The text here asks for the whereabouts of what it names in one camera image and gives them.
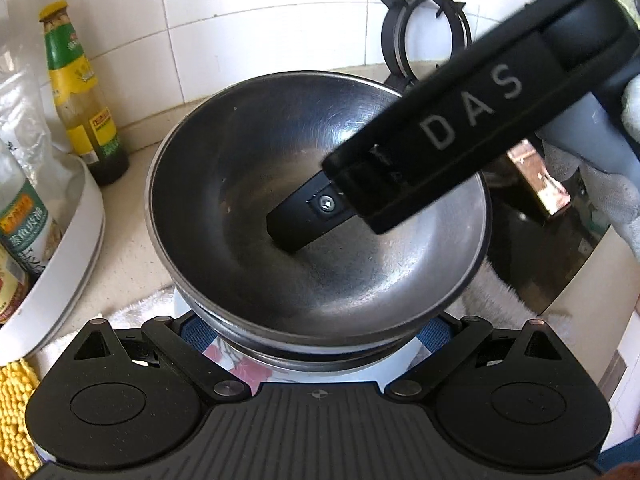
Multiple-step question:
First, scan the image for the green yellow sauce bottle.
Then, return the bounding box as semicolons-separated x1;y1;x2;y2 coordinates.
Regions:
39;0;129;186

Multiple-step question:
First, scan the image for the white rotating spice rack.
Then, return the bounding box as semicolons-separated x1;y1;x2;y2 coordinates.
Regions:
0;157;105;365

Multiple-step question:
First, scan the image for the steel bowl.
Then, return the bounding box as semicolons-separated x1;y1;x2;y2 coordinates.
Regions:
144;70;494;348
176;278;459;356

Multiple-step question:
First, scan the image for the red yellow seasoning packet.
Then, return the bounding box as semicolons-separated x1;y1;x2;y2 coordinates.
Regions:
0;246;29;325

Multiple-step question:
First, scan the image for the gloved right hand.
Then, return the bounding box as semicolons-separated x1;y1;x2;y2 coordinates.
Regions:
537;76;639;255

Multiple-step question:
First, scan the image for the yellow chenille mat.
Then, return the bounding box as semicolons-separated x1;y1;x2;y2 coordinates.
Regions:
0;359;41;479

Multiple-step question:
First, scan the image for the black stove pan support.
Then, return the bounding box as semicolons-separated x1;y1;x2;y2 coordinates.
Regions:
380;0;472;92

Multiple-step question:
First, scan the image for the beige dish cloth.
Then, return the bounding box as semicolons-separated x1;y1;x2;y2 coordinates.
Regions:
106;259;566;331

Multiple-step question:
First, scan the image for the clear plastic bag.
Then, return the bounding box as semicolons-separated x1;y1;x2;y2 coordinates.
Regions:
1;68;84;223

